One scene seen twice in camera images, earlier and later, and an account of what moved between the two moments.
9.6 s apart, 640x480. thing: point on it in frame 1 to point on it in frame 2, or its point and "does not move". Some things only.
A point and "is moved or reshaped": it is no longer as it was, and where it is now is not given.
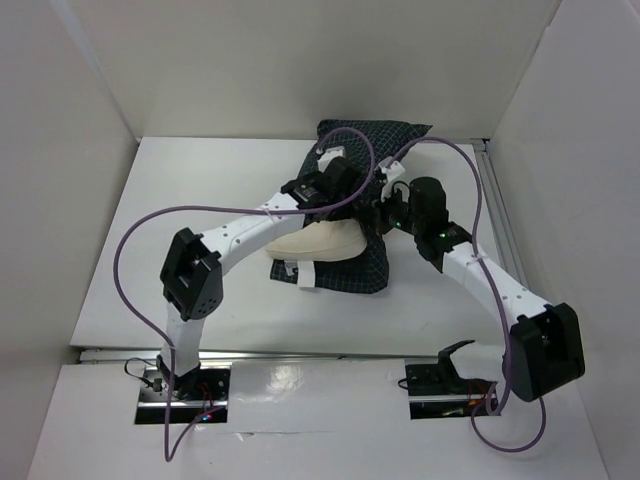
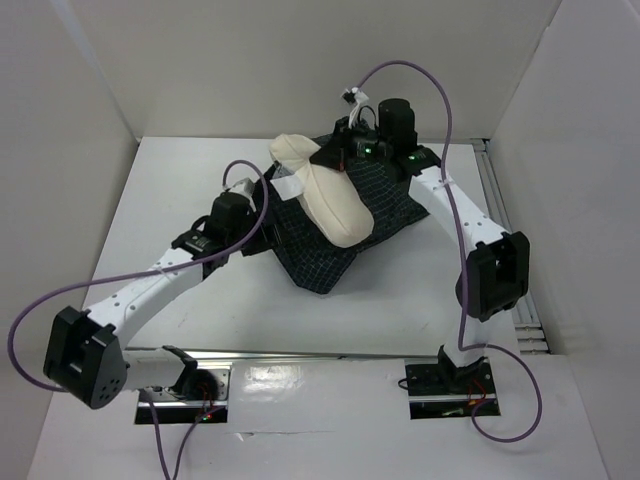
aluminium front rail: (270, 355) does not move
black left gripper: (345, 212) to (268, 235)
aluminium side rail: (503, 229) does not move
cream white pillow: (327, 240) is moved or reshaped
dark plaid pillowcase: (337, 180) is moved or reshaped
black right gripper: (379, 215) to (330, 155)
